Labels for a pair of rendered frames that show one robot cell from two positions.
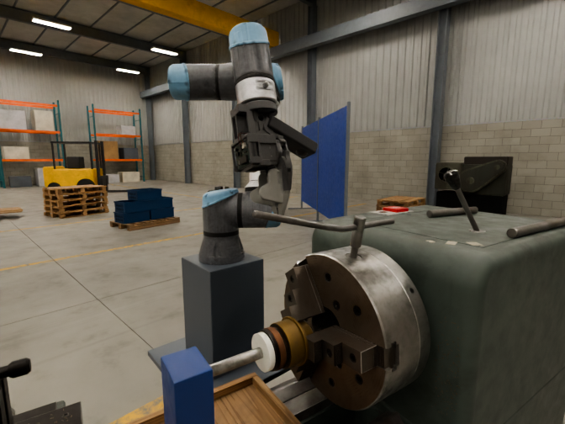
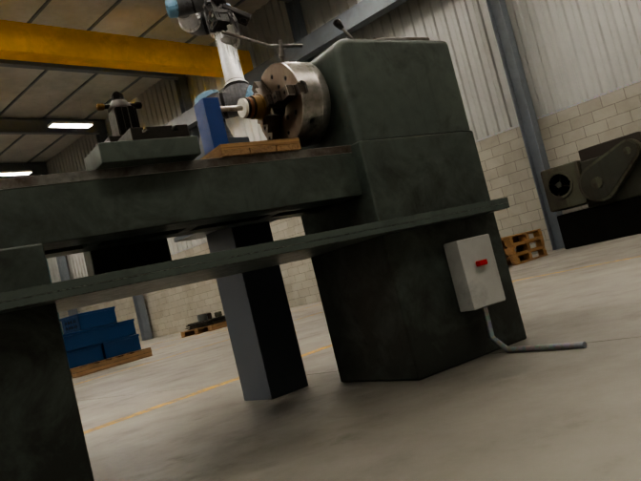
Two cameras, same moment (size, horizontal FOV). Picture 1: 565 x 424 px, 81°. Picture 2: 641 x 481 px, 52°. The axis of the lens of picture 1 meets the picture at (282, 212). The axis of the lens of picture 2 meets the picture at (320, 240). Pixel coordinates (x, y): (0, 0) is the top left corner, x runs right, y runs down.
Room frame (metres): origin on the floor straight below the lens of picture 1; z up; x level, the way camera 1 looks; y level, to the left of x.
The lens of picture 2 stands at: (-1.75, -0.06, 0.40)
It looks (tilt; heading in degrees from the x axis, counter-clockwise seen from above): 4 degrees up; 359
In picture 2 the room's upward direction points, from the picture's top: 14 degrees counter-clockwise
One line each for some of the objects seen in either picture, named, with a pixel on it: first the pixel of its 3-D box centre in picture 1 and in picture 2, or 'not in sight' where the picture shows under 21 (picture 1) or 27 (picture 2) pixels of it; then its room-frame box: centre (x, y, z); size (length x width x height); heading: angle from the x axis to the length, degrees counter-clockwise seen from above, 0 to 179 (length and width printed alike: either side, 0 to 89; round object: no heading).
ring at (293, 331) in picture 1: (287, 342); (256, 107); (0.58, -0.01, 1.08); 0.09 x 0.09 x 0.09; 34
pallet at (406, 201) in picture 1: (401, 206); (505, 251); (8.43, -3.07, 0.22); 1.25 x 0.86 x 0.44; 139
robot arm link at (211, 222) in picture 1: (222, 209); (210, 107); (1.07, 0.20, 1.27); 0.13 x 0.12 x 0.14; 91
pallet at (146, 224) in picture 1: (145, 206); (93, 341); (7.21, 3.04, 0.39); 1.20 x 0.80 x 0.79; 144
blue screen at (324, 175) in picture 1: (318, 170); not in sight; (7.55, -0.82, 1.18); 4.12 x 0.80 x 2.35; 7
